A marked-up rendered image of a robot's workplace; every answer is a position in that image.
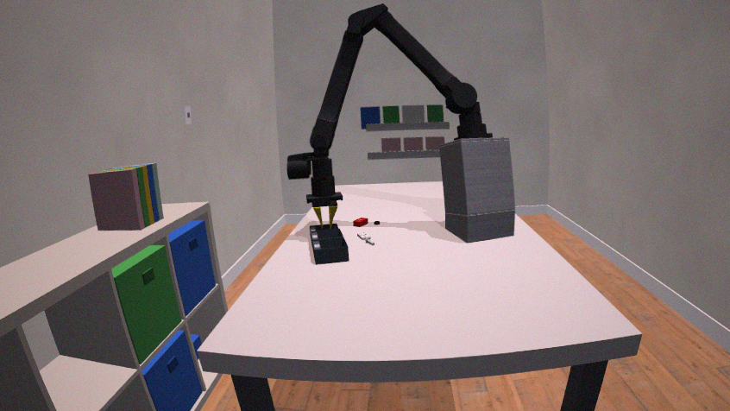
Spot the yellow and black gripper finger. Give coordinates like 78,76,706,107
329,205,337,228
313,207,323,229

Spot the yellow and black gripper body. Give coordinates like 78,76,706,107
306,175,343,207

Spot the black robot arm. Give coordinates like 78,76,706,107
287,3,493,196

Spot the dark grey open-top bin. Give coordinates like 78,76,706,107
310,224,349,265

